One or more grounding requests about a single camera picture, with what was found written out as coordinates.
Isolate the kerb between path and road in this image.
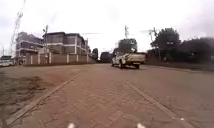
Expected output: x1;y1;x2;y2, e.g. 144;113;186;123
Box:
125;80;197;128

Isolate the utility pole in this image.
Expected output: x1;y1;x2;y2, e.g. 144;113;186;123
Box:
148;28;158;54

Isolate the brick boundary wall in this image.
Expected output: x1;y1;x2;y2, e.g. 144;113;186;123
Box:
24;52;98;66

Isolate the small tree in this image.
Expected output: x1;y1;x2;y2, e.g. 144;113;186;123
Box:
90;47;99;62

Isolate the purple multi-storey building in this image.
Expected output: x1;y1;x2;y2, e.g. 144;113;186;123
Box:
15;31;45;64

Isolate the lattice mast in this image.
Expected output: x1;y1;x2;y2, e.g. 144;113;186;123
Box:
124;25;130;40

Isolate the white car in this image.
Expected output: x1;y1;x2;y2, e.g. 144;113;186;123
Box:
0;59;15;69

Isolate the grass and dirt verge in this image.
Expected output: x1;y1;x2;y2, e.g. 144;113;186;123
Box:
0;71;79;124

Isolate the dark vehicle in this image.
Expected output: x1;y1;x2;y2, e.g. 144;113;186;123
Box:
99;51;113;64

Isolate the lattice crane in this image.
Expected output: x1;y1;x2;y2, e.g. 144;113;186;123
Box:
9;0;28;56

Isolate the grey kerb beside grass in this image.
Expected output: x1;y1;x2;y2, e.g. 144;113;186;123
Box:
6;71;84;126

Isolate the reddish paved road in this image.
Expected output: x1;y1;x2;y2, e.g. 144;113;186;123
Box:
94;63;214;128

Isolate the red brick path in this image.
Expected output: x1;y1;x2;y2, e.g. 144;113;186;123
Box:
4;63;196;128

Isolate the large dark tree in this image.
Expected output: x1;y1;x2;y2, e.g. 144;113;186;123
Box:
149;27;181;63

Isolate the beige pickup truck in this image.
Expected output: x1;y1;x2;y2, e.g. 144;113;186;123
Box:
110;51;148;70

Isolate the dark hedge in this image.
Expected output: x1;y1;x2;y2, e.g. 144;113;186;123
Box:
179;37;214;65

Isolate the grass verge beside road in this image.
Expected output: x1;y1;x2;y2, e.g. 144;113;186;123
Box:
146;61;214;73

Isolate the pale pole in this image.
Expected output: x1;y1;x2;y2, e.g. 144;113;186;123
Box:
42;24;49;56

